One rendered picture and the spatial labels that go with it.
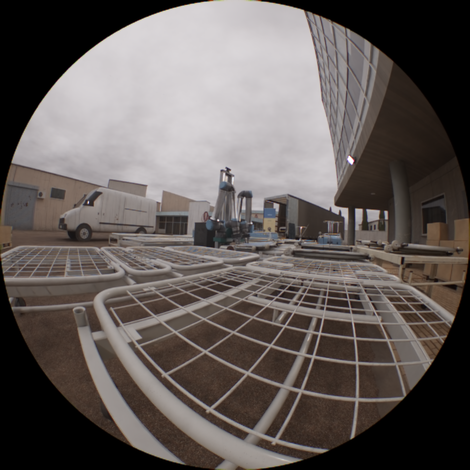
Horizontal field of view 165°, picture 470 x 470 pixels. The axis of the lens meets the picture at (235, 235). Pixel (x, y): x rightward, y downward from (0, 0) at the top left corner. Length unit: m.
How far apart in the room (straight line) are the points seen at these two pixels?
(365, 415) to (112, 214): 8.71
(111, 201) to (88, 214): 1.33
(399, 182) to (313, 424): 5.87
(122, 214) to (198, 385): 8.31
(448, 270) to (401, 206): 2.93
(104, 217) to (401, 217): 11.07
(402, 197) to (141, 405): 6.18
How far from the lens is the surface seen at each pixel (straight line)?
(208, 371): 0.89
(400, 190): 5.92
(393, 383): 1.07
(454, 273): 3.52
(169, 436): 0.72
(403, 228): 5.71
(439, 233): 3.77
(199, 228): 2.85
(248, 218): 2.81
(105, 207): 8.22
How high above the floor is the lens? 0.67
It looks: level
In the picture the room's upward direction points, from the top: 3 degrees clockwise
